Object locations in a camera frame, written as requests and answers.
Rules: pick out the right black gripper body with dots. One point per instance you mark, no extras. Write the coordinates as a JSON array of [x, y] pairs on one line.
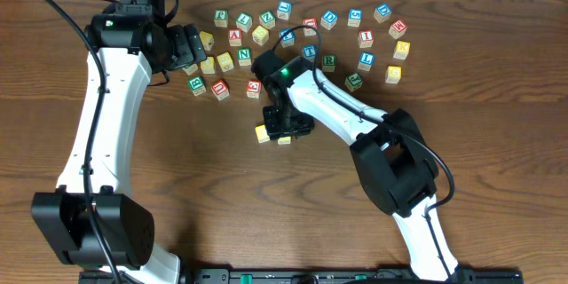
[[288, 124]]

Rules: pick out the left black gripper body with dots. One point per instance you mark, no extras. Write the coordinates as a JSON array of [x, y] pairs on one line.
[[188, 46]]

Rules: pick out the yellow o block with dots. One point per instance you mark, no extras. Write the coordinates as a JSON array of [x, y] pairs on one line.
[[284, 141], [208, 66]]

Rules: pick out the yellow C block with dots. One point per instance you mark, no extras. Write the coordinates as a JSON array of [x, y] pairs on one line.
[[261, 134]]

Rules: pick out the green R block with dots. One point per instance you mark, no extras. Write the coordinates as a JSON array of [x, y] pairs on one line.
[[328, 63]]

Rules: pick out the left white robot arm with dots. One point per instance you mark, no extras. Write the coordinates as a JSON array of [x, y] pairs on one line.
[[89, 219]]

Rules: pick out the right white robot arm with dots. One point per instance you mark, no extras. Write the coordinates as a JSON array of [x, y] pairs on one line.
[[396, 169]]

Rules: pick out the yellow block near left gripper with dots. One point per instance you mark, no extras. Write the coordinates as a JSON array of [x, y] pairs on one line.
[[207, 40]]

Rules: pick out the green V block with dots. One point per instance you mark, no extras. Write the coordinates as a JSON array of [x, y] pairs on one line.
[[189, 70]]

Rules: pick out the green B block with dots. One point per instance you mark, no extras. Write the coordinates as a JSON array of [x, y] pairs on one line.
[[197, 85]]

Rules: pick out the yellow S block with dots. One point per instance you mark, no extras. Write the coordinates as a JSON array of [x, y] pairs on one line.
[[225, 61]]

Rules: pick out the green P block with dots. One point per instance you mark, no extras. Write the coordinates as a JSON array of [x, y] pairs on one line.
[[221, 18]]

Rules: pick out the red A block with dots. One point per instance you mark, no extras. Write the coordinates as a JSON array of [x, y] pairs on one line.
[[235, 37]]

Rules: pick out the red U block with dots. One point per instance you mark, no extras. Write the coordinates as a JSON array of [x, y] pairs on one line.
[[220, 89]]

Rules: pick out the green N block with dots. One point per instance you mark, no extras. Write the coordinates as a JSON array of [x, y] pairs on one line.
[[244, 57]]

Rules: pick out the blue T block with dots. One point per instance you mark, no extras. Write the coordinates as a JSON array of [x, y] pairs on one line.
[[309, 52]]

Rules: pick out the yellow block upper middle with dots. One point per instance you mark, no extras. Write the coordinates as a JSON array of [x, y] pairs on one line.
[[260, 35]]

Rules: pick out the blue F block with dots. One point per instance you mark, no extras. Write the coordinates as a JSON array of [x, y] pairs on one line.
[[287, 38]]

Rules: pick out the green J block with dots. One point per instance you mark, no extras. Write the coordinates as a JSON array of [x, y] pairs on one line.
[[353, 81]]

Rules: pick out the green Z block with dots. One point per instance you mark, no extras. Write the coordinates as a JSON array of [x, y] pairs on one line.
[[267, 20]]

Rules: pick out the red C block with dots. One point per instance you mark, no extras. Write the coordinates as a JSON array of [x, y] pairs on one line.
[[310, 26]]

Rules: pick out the blue top block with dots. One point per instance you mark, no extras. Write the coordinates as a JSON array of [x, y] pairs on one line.
[[284, 10]]

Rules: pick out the blue L block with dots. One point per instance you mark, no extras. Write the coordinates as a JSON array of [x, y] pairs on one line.
[[366, 61]]

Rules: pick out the blue d block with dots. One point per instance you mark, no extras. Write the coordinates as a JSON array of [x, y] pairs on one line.
[[382, 13], [328, 19]]

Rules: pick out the red I block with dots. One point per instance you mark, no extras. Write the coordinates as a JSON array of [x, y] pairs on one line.
[[365, 38]]

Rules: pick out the yellow G block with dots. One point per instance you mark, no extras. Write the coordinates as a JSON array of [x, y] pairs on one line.
[[393, 74]]

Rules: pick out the blue 5 block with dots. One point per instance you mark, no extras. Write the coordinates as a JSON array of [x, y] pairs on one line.
[[355, 17]]

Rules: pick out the yellow K block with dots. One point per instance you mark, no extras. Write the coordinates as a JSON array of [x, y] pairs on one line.
[[401, 50]]

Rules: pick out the blue D block right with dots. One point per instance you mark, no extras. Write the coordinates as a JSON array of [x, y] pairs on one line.
[[382, 13]]

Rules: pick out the red M block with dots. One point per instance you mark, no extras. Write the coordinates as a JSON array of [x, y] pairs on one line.
[[397, 29]]

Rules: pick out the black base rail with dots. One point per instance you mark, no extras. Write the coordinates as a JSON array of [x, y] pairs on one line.
[[223, 276]]

